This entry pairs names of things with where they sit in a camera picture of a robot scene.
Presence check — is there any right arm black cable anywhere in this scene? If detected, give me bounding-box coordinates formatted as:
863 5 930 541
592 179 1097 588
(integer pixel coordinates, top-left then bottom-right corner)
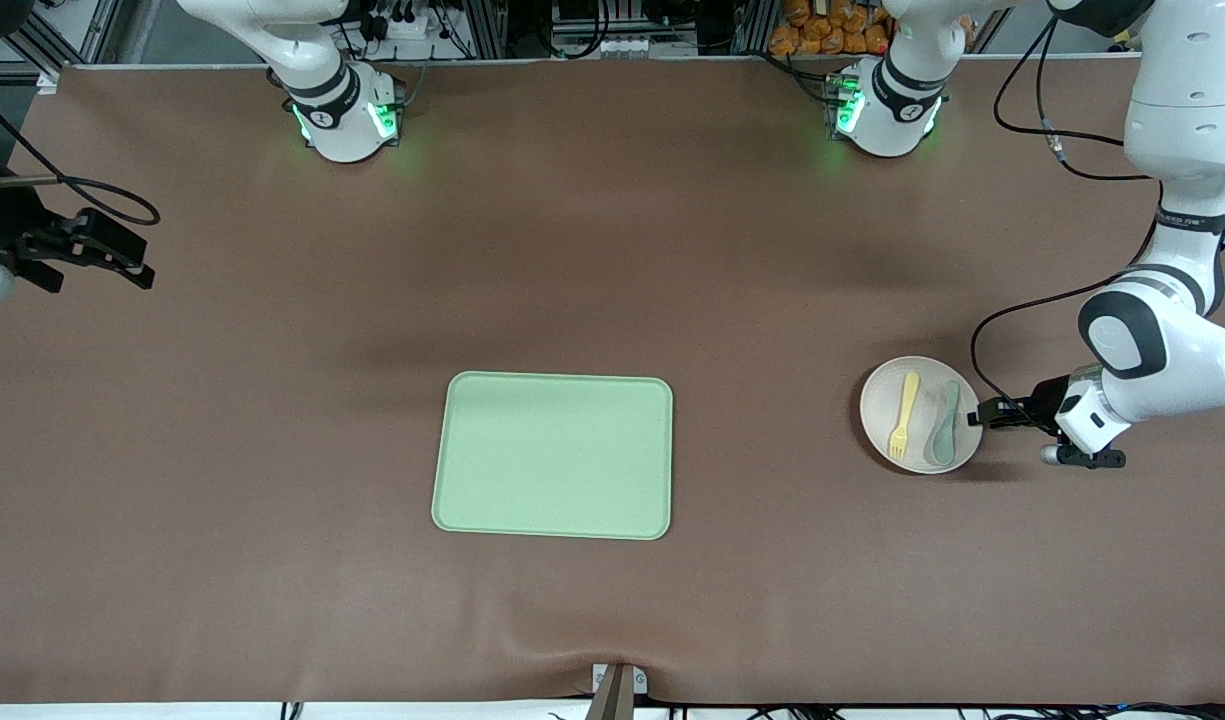
0 90 161 226

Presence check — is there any white power strip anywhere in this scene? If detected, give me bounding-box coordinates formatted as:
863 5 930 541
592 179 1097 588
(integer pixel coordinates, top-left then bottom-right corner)
357 8 433 41

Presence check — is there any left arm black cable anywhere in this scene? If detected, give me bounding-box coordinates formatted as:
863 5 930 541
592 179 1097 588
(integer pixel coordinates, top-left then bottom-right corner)
970 15 1173 441

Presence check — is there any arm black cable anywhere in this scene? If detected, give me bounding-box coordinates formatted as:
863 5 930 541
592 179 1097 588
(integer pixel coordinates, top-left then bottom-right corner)
970 15 1173 441
0 90 161 226

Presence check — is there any aluminium frame profile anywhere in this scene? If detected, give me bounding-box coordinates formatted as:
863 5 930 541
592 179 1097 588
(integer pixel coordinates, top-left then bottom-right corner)
0 0 123 93

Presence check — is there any brown table mat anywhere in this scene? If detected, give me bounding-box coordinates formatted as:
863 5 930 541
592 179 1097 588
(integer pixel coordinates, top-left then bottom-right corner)
0 55 1225 706

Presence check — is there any orange packaged snacks pile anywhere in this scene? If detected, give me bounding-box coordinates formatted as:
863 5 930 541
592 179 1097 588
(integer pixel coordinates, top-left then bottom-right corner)
769 0 893 56

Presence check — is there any yellow plastic fork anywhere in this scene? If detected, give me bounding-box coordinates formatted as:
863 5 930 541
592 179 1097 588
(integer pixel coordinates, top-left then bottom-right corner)
889 372 921 462

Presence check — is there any round white plate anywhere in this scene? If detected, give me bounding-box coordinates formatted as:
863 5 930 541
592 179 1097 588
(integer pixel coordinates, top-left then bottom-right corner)
860 356 983 475

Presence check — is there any green plastic spoon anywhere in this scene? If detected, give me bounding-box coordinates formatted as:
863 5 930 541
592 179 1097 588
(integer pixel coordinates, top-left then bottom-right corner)
923 380 962 467

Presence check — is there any light green rectangular tray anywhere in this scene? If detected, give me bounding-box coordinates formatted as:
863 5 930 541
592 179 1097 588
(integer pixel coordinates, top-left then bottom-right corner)
431 371 674 541

